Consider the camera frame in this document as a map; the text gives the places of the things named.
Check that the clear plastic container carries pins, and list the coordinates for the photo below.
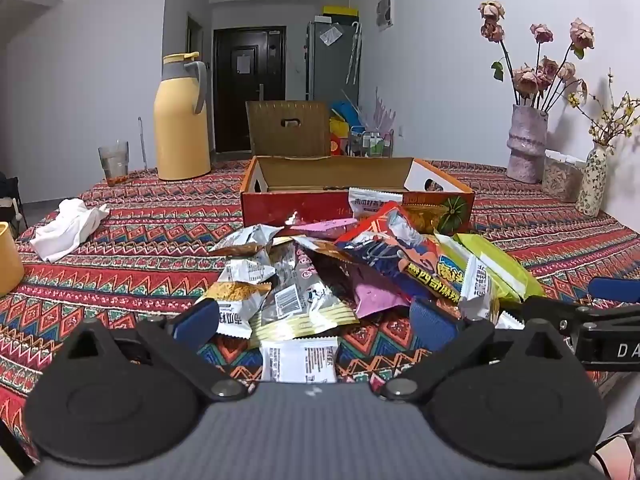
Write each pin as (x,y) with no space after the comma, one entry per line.
(561,177)

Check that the white cookie snack packet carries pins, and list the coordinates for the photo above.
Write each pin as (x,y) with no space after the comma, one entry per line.
(371,205)

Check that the patterned red tablecloth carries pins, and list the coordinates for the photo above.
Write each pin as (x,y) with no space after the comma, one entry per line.
(150,245)

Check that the dried pink roses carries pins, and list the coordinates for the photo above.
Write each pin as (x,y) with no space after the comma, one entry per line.
(537,72)

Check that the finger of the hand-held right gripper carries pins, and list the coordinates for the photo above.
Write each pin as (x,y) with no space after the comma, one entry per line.
(550,310)
(615,290)

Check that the red cardboard box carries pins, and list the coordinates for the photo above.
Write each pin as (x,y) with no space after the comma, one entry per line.
(310,207)

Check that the black folding chair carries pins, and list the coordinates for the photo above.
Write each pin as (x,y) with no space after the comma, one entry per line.
(9,200)

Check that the yellow mug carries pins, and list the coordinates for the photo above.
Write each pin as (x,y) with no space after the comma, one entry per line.
(9,260)

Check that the paper sheet on refrigerator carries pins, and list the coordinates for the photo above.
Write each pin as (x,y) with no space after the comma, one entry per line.
(330,35)

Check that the pink ceramic vase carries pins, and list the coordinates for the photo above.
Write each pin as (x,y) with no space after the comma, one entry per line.
(526,145)

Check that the white cloth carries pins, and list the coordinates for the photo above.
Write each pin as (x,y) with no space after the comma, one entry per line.
(65,230)

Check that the blue plastic item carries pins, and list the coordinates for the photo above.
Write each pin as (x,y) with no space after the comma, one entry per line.
(345,110)

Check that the yellow box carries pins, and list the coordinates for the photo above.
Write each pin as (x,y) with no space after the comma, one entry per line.
(341,11)

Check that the wooden chair back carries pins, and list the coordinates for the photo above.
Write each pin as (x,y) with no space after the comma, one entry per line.
(287,135)

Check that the gold-white snack packet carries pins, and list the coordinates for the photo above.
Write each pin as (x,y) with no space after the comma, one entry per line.
(305,300)

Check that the white wall panel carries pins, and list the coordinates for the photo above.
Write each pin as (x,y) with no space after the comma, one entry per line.
(385,10)

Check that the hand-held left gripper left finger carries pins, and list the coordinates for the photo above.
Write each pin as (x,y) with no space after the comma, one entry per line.
(195,321)

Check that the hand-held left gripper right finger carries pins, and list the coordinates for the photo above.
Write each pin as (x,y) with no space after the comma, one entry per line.
(432,324)

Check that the pile of snack packets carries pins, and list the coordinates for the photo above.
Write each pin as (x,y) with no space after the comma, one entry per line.
(245,270)

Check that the dark entrance door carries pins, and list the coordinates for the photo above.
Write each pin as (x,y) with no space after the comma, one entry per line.
(247,100)

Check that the glass cup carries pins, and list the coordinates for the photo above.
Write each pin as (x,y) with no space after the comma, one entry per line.
(115,165)

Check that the floral slim vase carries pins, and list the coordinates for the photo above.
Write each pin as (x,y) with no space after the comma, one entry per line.
(591,182)

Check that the yellow thermos jug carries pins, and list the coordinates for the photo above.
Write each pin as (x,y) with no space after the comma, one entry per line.
(180,130)

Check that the grey refrigerator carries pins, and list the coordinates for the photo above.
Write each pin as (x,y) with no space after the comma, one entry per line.
(327,70)

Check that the white folded umbrella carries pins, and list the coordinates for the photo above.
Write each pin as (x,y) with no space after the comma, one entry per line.
(354,52)

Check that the large blue red snack bag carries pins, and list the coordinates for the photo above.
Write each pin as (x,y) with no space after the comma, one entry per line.
(400,250)

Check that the yellow flower branches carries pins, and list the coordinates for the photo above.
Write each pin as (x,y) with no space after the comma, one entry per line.
(607,120)

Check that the white printed snack packet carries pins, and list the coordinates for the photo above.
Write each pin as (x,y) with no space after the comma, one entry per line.
(300,360)

